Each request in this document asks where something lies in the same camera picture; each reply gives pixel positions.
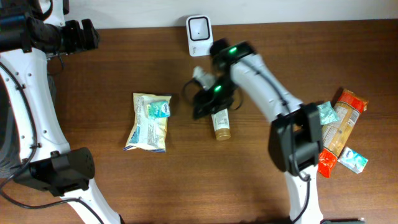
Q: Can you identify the white cream tube gold cap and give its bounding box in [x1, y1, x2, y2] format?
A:
[211, 109, 231, 141]

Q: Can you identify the beige snack bag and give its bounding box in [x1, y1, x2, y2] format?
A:
[123, 93, 172, 152]

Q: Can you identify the orange noodle packet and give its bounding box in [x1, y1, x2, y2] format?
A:
[318, 89, 369, 178]

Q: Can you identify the teal Kleenex tissue pack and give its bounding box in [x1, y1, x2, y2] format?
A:
[147, 100, 171, 119]

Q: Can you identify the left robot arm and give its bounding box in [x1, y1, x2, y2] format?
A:
[1, 0, 123, 223]

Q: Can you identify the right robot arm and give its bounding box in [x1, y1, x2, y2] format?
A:
[193, 39, 324, 223]

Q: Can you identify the white barcode scanner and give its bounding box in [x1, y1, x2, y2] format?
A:
[185, 15, 213, 57]

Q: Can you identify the dark grey plastic basket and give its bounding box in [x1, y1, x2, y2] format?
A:
[1, 84, 21, 179]

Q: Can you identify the left black cable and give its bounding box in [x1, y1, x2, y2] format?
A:
[0, 52, 105, 224]

